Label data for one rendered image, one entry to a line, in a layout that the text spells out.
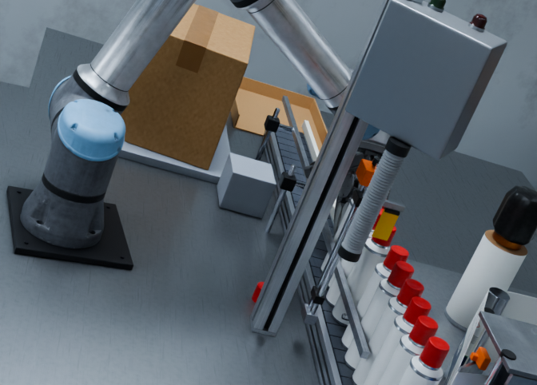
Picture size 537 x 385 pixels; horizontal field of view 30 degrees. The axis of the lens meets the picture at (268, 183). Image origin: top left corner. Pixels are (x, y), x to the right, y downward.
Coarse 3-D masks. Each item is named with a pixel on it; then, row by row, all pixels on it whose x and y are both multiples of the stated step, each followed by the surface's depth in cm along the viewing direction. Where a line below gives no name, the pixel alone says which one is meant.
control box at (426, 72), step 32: (384, 32) 150; (416, 32) 148; (448, 32) 145; (480, 32) 150; (384, 64) 151; (416, 64) 149; (448, 64) 147; (480, 64) 144; (352, 96) 154; (384, 96) 152; (416, 96) 150; (448, 96) 148; (480, 96) 153; (384, 128) 153; (416, 128) 151; (448, 128) 149
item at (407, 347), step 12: (420, 324) 148; (432, 324) 148; (408, 336) 150; (420, 336) 148; (396, 348) 151; (408, 348) 149; (420, 348) 149; (396, 360) 150; (408, 360) 149; (384, 372) 153; (396, 372) 150; (384, 384) 152; (396, 384) 151
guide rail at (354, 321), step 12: (288, 108) 247; (288, 120) 242; (300, 144) 228; (300, 156) 224; (324, 228) 194; (324, 240) 192; (336, 276) 180; (348, 288) 176; (348, 300) 172; (348, 312) 170; (360, 336) 163; (360, 348) 160
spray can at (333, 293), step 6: (378, 216) 178; (372, 228) 178; (342, 264) 183; (348, 264) 181; (348, 270) 182; (336, 282) 184; (330, 288) 185; (336, 288) 184; (330, 294) 185; (336, 294) 184; (330, 300) 185; (336, 300) 184
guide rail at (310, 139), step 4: (304, 120) 258; (304, 124) 256; (308, 124) 256; (304, 128) 255; (308, 128) 253; (304, 132) 254; (308, 132) 251; (308, 136) 250; (312, 136) 249; (308, 140) 249; (312, 140) 247; (308, 144) 248; (312, 144) 245; (312, 148) 243; (316, 148) 243; (312, 152) 242; (316, 152) 241; (312, 156) 242; (316, 156) 239; (332, 208) 216; (332, 212) 216; (332, 216) 215
